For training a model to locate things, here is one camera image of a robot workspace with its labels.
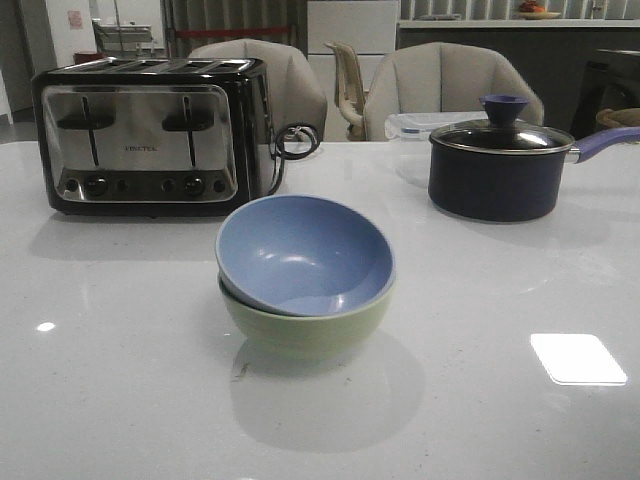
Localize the beige chair right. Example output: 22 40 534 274
363 42 544 141

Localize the beige chair left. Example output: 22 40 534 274
189 39 328 141

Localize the white drawer cabinet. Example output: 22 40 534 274
307 1 400 142

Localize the fruit bowl on counter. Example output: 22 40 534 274
516 0 561 20

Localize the grey counter with shelf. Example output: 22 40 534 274
397 19 639 138

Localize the dark blue saucepan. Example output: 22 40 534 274
428 127 639 223

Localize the blue bowl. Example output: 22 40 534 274
215 195 396 316

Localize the cream office chair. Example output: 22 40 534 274
324 41 367 141

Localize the glass pot lid blue knob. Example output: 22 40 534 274
429 94 574 155

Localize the black and steel toaster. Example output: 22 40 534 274
32 57 278 217

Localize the green bowl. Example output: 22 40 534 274
218 281 394 360

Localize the clear plastic food container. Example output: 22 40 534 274
384 111 487 141

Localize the beige chair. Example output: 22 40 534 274
189 39 328 141
363 42 544 141

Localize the black toaster power cord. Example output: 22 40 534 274
267 123 322 197

